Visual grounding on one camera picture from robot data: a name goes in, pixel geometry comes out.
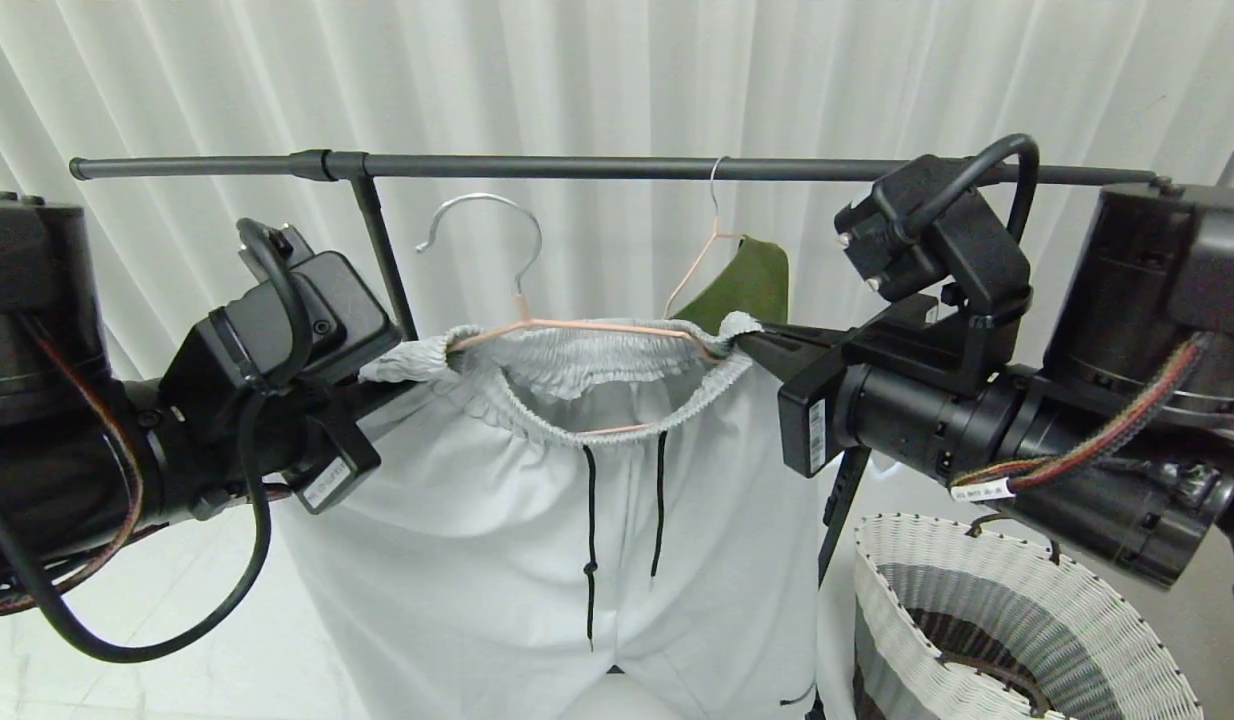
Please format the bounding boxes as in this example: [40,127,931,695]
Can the pink clothes hanger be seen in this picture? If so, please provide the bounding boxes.
[662,157,748,321]
[415,193,726,436]

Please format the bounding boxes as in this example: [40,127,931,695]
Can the white laundry basket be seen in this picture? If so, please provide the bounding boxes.
[852,513,1203,720]

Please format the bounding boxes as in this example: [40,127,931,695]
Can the pale grey shorts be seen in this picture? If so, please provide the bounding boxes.
[277,310,828,720]

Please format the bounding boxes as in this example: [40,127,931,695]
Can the black clothes rack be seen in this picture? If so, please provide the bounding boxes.
[69,150,1178,720]

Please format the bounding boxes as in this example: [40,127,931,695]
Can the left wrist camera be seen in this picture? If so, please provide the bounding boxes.
[157,220,403,441]

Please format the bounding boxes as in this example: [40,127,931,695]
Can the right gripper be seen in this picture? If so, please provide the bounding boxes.
[777,340,1028,483]

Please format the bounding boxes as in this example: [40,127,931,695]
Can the green long-sleeved shirt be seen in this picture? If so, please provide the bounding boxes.
[672,237,790,336]

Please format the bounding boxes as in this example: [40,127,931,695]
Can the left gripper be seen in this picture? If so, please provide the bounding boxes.
[137,378,418,523]

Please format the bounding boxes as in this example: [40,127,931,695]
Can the black cable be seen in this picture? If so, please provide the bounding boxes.
[0,218,313,666]
[872,133,1040,246]

